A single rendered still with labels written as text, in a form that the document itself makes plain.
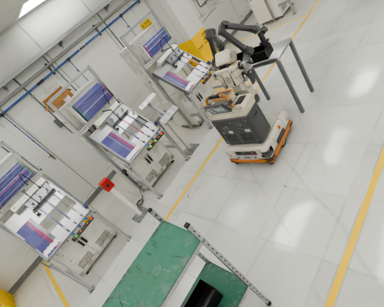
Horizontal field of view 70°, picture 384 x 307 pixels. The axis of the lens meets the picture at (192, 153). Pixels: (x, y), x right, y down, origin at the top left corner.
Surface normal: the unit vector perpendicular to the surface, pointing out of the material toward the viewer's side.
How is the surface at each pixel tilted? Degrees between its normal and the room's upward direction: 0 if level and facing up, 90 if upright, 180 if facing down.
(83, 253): 90
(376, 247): 0
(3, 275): 90
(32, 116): 90
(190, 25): 90
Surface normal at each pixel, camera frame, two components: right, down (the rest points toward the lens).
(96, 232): 0.63, 0.07
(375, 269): -0.56, -0.67
